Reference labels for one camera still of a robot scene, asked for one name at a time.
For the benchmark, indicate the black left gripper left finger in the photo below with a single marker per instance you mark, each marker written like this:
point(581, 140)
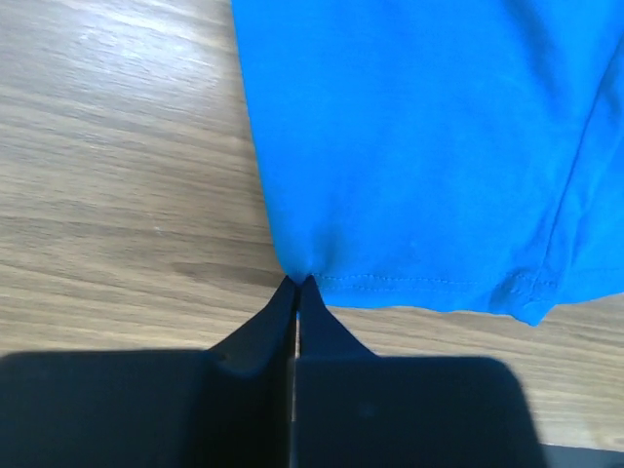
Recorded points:
point(225, 406)

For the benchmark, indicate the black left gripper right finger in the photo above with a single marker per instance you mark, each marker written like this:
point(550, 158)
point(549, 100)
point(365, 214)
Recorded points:
point(356, 409)

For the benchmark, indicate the blue t shirt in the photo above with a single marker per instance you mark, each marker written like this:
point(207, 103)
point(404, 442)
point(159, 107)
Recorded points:
point(450, 155)

